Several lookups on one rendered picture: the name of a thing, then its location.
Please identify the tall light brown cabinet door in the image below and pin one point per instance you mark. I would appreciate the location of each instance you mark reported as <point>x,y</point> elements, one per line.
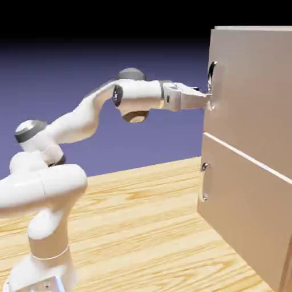
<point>251,102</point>

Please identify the short light brown cabinet door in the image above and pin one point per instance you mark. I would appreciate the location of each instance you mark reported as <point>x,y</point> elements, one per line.
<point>244,205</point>

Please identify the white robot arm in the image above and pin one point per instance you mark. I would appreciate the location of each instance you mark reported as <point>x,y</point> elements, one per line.
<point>68,123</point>

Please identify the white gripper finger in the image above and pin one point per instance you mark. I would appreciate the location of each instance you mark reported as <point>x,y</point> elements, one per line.
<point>207,98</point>

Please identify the light brown wooden cabinet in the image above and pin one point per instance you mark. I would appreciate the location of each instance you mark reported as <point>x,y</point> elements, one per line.
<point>248,159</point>

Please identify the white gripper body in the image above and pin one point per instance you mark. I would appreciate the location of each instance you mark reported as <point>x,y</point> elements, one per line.
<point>190,98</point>

